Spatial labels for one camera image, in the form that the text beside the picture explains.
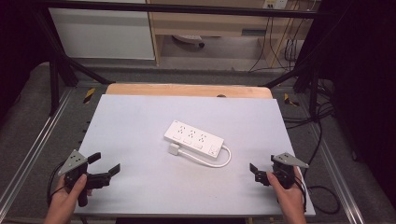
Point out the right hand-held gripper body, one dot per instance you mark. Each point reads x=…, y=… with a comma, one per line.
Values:
x=288, y=160

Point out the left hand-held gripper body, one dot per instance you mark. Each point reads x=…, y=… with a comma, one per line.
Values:
x=74, y=160

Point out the person's right hand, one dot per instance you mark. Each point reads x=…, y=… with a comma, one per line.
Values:
x=291, y=200

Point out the person's left hand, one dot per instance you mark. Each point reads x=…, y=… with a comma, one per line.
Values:
x=63, y=202

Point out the white tabletop board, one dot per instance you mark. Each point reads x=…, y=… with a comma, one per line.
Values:
x=140, y=174

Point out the yellow black tape marker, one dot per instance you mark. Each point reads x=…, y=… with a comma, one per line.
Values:
x=89, y=95
x=290, y=100

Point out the white power plug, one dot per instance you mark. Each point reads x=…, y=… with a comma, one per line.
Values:
x=173, y=148

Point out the white power strip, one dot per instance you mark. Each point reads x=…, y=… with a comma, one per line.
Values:
x=193, y=138

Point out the wooden table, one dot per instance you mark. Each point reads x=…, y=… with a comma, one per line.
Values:
x=174, y=90

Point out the black curtain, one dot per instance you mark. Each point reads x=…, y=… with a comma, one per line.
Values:
x=18, y=46
x=361, y=77

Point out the white cabinet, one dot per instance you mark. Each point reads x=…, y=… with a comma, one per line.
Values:
x=99, y=34

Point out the grey power strip under desk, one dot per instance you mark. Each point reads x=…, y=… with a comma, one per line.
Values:
x=188, y=39

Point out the light wooden desk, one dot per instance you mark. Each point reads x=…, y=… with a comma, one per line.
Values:
x=199, y=26

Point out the aluminium floor rail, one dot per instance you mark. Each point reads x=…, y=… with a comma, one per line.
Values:
x=37, y=143
x=339, y=180

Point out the white wall socket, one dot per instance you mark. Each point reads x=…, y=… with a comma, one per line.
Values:
x=275, y=3

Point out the black metal frame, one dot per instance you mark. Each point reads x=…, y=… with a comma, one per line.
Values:
x=186, y=8

